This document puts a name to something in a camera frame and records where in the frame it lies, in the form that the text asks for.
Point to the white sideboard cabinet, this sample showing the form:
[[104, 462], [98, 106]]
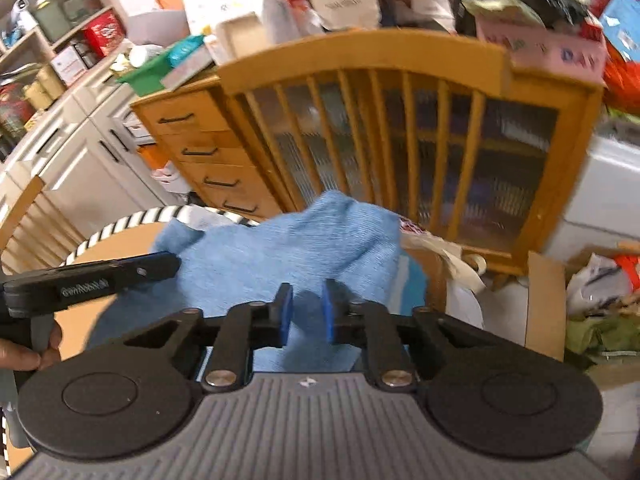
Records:
[[85, 160]]

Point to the cardboard box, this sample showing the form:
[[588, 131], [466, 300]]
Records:
[[545, 310]]

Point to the pink box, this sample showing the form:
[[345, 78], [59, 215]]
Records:
[[540, 47]]

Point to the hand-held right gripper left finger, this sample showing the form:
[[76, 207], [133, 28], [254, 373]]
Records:
[[286, 315]]

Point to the yellow packets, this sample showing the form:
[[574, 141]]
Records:
[[45, 87]]

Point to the wooden drawer cabinet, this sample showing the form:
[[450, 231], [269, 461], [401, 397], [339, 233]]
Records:
[[210, 145]]

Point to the white storage cart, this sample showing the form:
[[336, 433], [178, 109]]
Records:
[[165, 180]]

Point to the light blue knit garment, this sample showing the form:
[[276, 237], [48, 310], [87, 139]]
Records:
[[300, 240]]

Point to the person's left hand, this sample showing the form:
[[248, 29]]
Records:
[[20, 360]]

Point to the teal wipes packet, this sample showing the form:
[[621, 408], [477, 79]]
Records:
[[185, 50]]

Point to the cream cloth bag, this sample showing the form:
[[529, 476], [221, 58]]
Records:
[[450, 260]]

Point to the red printed box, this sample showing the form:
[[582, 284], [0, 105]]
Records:
[[102, 35]]

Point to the white box with red label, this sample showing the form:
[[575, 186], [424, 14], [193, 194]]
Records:
[[70, 67]]

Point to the green plastic bin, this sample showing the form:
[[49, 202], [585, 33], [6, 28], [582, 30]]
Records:
[[145, 77]]

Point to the wooden spindle-back chair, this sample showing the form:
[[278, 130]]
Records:
[[22, 200], [360, 55]]

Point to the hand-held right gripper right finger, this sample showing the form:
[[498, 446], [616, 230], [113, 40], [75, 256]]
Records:
[[330, 317]]

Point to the round brown striped-rim table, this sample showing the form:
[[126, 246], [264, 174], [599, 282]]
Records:
[[80, 327]]

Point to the white appliance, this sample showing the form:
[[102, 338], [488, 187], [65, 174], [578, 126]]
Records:
[[610, 185]]

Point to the red and blue printed package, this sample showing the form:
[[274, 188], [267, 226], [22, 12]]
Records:
[[620, 25]]

